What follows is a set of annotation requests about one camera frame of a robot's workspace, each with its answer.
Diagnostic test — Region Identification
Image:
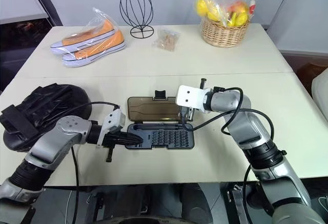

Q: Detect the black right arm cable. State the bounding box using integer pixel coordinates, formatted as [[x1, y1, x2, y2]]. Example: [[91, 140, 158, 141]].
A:
[[191, 87, 275, 196]]

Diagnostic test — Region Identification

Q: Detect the orange canvas sneaker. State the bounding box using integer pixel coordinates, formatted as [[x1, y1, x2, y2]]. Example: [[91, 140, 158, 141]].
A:
[[50, 19, 116, 56], [60, 30, 127, 69]]

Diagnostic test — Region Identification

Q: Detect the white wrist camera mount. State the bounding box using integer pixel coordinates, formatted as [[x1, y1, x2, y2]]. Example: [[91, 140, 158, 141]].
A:
[[175, 85, 206, 112], [98, 109, 127, 146]]

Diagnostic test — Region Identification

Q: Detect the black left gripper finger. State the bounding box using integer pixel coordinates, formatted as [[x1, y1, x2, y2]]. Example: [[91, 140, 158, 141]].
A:
[[118, 131, 144, 142], [119, 139, 142, 149]]

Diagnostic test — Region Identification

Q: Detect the clear plastic shoe bag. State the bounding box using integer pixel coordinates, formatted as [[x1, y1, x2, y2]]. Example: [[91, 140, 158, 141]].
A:
[[49, 7, 128, 69]]

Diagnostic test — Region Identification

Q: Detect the yellow fruit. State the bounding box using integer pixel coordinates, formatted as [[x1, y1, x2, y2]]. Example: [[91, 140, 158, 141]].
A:
[[195, 0, 213, 17], [228, 12, 249, 27], [206, 7, 223, 23]]

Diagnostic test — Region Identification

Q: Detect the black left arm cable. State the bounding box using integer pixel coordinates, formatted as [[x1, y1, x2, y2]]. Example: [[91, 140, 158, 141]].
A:
[[65, 101, 121, 224]]

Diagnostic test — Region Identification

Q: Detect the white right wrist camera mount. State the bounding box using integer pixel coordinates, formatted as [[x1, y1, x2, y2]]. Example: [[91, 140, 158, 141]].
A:
[[175, 85, 206, 112]]

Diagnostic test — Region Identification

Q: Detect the wicker basket with handle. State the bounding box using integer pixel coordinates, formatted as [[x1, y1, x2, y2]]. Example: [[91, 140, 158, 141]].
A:
[[199, 0, 258, 48]]

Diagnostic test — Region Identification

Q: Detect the small bag of wooden pieces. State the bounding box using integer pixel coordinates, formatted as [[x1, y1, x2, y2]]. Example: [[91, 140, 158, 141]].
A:
[[151, 28, 181, 52]]

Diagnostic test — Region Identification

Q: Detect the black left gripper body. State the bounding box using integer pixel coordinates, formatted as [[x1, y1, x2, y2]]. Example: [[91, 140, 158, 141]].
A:
[[101, 129, 124, 163]]

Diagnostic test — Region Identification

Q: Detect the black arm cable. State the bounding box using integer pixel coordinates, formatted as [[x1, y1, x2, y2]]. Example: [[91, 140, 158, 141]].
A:
[[191, 87, 275, 196], [65, 101, 121, 224]]

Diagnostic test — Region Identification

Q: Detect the red apple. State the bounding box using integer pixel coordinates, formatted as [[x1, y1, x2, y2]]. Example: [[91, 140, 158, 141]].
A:
[[227, 0, 250, 14]]

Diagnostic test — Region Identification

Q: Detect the black round boxing pad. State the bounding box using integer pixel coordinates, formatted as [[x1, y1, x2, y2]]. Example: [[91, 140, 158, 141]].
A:
[[0, 83, 93, 153]]

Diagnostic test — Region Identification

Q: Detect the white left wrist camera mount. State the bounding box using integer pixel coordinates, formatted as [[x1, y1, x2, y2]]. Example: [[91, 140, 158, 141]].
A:
[[98, 109, 127, 146]]

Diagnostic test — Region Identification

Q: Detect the black screwdriver bit case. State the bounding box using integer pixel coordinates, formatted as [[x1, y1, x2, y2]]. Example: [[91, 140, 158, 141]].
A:
[[125, 89, 197, 152]]

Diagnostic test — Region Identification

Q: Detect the clear plastic fruit wrap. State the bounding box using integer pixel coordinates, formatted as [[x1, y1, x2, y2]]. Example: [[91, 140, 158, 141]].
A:
[[193, 0, 257, 28]]

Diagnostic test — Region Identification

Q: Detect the black wire head stand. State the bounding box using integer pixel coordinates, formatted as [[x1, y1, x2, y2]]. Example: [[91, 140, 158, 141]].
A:
[[119, 0, 155, 39]]

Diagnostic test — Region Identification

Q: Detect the white cushion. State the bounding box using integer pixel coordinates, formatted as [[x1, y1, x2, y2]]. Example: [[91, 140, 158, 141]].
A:
[[311, 67, 328, 121]]

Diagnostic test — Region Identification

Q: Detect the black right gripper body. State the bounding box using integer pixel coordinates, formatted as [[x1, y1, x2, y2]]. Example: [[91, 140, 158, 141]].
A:
[[179, 105, 196, 121]]

